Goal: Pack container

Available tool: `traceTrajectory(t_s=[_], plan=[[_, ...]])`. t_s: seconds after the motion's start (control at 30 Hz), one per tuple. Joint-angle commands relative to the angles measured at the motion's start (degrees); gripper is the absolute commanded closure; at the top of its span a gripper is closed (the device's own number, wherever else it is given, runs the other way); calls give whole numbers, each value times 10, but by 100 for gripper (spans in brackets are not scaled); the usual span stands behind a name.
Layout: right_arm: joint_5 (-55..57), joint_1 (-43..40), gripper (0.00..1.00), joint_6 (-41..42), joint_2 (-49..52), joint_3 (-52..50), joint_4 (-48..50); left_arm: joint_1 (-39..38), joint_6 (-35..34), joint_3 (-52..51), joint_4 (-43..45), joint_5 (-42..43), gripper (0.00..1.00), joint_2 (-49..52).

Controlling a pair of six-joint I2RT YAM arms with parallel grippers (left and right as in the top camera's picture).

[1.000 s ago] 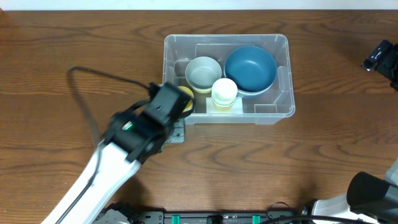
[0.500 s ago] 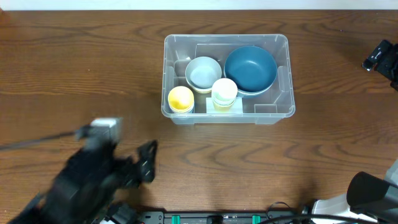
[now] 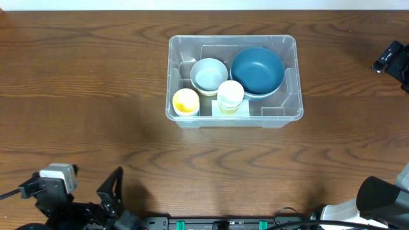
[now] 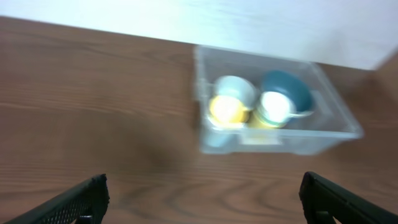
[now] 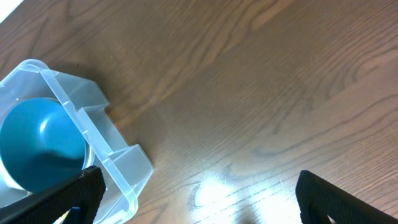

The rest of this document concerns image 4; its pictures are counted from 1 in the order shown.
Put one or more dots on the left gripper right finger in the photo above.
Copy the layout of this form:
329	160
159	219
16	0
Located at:
324	201

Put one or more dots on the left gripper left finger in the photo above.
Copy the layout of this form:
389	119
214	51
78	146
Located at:
87	202

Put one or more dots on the cream white cup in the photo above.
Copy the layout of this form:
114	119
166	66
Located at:
274	108

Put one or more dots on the yellow cup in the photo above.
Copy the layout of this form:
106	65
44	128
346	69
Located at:
228	110
256	122

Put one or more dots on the small light grey bowl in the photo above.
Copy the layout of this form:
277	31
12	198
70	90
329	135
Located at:
237	87

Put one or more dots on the light blue cup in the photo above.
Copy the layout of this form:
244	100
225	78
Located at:
220	134

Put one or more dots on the clear plastic storage container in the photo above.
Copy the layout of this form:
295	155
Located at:
329	124

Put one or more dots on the large dark blue bowl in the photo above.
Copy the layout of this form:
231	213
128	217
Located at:
290	86

